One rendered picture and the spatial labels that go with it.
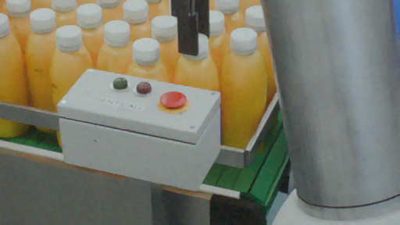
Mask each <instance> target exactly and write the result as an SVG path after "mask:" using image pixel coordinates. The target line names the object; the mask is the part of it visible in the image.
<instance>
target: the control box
mask: <svg viewBox="0 0 400 225"><path fill-rule="evenodd" d="M117 77H123V78H125V79H127V82H128V86H127V87H126V88H124V89H115V88H113V80H114V79H116V78H117ZM142 81H147V82H149V83H150V84H151V85H152V91H151V92H149V93H147V94H139V93H137V92H136V90H135V88H136V85H137V84H138V83H139V82H142ZM170 91H178V92H181V93H183V94H185V95H186V96H187V102H186V103H185V104H184V105H182V106H181V107H179V108H176V109H171V108H168V107H165V106H164V105H162V104H161V103H160V97H161V96H162V95H163V94H165V93H167V92H170ZM99 98H100V100H101V101H100V100H99ZM103 99H104V101H103V102H102V100H103ZM106 99H107V100H106ZM108 100H109V101H110V102H111V103H112V104H110V102H109V101H108ZM97 101H98V102H97ZM107 101H108V102H107ZM113 101H114V102H113ZM115 101H118V102H117V103H116V102H115ZM106 102H107V103H106ZM127 103H128V104H127ZM121 104H122V105H123V106H126V107H123V106H122V105H121ZM131 104H132V107H133V108H131ZM129 105H130V106H129ZM140 106H141V107H140ZM57 107H58V114H59V125H60V132H61V139H62V152H63V159H64V162H65V163H70V164H73V165H78V166H84V167H88V168H92V169H96V170H102V171H105V172H110V173H116V174H119V175H124V176H127V177H134V178H137V179H142V180H145V181H149V182H152V183H157V184H163V185H166V186H171V187H175V188H181V189H184V190H189V191H197V190H198V189H199V188H200V186H201V184H202V182H203V180H204V178H205V176H206V174H207V173H208V172H209V169H210V167H211V166H212V164H213V162H214V161H215V159H216V157H217V156H218V154H219V152H220V93H219V92H216V91H208V90H203V89H199V88H194V87H186V86H182V85H177V84H170V83H165V82H161V81H156V80H148V79H143V78H138V77H130V76H126V75H121V74H117V73H109V72H104V71H100V70H92V69H87V70H86V72H85V73H84V74H83V75H82V76H81V78H80V79H79V80H78V81H77V82H76V83H75V85H73V87H72V88H71V89H70V90H69V91H68V93H67V94H66V95H65V96H64V98H63V99H62V100H61V101H60V102H59V104H58V105H57ZM134 107H135V108H134ZM139 107H140V109H141V110H140V109H138V108H139Z"/></svg>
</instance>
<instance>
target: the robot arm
mask: <svg viewBox="0 0 400 225"><path fill-rule="evenodd" d="M260 3H261V9H262V16H263V21H264V25H265V29H266V37H267V41H268V46H269V50H270V58H271V63H272V67H273V75H274V79H275V84H276V88H277V96H278V100H279V104H280V112H281V116H282V121H283V125H284V133H285V137H286V142H287V150H288V154H289V158H290V163H291V170H292V175H293V179H294V183H295V189H294V190H293V191H292V192H291V193H290V194H289V196H288V197H287V198H286V200H285V201H284V204H283V205H282V206H281V208H280V210H279V212H278V214H277V215H276V217H275V219H274V221H273V223H272V225H400V42H399V37H398V27H397V21H396V15H395V6H394V0H260ZM171 15H172V16H176V17H177V33H178V53H180V54H184V55H193V56H198V54H199V40H198V34H204V35H205V36H206V37H207V38H208V40H209V39H210V16H209V0H171Z"/></svg>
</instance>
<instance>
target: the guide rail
mask: <svg viewBox="0 0 400 225"><path fill-rule="evenodd" d="M0 118H2V119H6V120H13V121H17V122H21V123H28V124H32V125H36V126H39V127H47V128H51V129H55V130H60V125H59V114H58V112H54V111H50V110H46V109H39V108H35V107H31V106H27V105H20V104H16V103H11V102H4V101H0ZM214 163H220V164H224V165H228V166H235V167H239V168H243V167H244V165H245V150H244V149H241V148H234V147H230V146H226V145H220V152H219V154H218V156H217V157H216V159H215V161H214Z"/></svg>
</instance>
